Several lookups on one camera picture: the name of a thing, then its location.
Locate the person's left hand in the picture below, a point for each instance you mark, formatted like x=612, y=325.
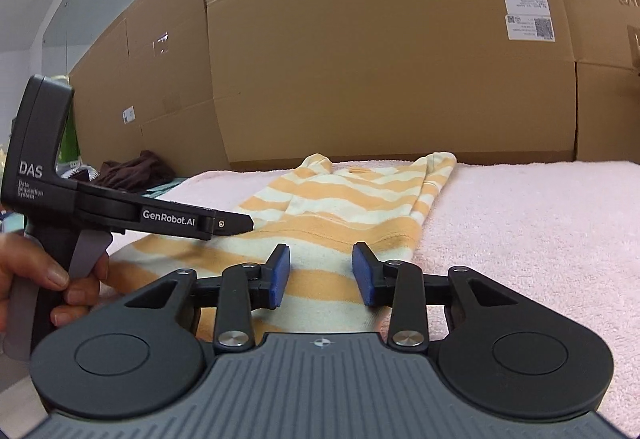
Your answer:
x=47, y=276

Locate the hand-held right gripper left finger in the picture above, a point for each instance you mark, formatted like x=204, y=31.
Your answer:
x=281, y=276

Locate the green bag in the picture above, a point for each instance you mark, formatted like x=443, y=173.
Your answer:
x=71, y=139

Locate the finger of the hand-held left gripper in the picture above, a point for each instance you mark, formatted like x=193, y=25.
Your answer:
x=232, y=223

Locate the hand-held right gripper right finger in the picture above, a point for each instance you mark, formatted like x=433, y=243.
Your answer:
x=362, y=276

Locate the teal sheet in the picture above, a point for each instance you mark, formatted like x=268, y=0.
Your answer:
x=160, y=189

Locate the orange and white striped shirt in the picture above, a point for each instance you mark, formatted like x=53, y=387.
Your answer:
x=350, y=209

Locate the dark brown garment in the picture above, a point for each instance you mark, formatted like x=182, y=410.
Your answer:
x=132, y=171

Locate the large cardboard box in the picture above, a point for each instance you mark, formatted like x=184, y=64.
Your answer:
x=150, y=69
x=375, y=69
x=610, y=69

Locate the pink fleece blanket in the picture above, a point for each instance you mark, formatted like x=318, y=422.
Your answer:
x=525, y=229

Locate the black and white striped cloth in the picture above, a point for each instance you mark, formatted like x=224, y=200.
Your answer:
x=80, y=171

